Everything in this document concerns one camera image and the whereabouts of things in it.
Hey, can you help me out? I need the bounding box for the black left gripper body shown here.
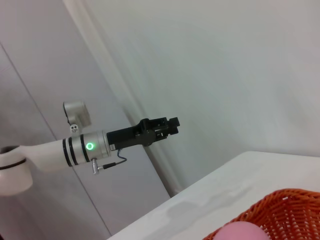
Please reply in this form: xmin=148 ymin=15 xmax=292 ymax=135
xmin=106 ymin=116 xmax=168 ymax=151

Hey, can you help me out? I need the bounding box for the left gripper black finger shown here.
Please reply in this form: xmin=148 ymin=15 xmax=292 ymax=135
xmin=156 ymin=126 xmax=179 ymax=140
xmin=159 ymin=116 xmax=181 ymax=130

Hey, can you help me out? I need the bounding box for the pink toy peach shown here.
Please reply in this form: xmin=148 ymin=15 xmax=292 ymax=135
xmin=216 ymin=222 xmax=272 ymax=240

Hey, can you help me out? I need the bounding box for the orange woven plastic basket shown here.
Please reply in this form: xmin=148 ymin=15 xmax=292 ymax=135
xmin=202 ymin=188 xmax=320 ymax=240

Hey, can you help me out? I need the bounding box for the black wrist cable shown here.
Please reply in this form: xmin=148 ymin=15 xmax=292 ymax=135
xmin=98 ymin=148 xmax=128 ymax=170

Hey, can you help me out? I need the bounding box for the silver cable connector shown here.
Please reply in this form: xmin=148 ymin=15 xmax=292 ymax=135
xmin=91 ymin=157 xmax=100 ymax=176

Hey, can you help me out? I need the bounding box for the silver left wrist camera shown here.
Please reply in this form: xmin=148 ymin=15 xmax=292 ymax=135
xmin=62 ymin=100 xmax=92 ymax=133

